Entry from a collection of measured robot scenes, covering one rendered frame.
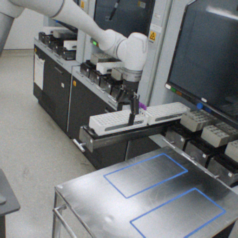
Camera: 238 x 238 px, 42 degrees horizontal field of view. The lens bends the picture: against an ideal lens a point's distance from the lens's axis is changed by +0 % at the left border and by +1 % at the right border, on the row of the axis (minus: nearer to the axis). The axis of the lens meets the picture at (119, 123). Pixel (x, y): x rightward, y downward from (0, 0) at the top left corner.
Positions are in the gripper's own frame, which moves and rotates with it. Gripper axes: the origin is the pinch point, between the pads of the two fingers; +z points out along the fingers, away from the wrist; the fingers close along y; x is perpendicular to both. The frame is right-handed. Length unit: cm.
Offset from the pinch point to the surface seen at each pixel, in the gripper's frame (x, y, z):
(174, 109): 33.0, 2.1, 0.0
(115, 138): -9.1, 6.7, 6.9
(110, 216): -40, 50, 4
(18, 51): 62, -350, 79
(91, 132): -19.9, 1.5, 4.4
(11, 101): 5, -201, 85
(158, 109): 24.0, -1.1, -0.1
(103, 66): 30, -69, 0
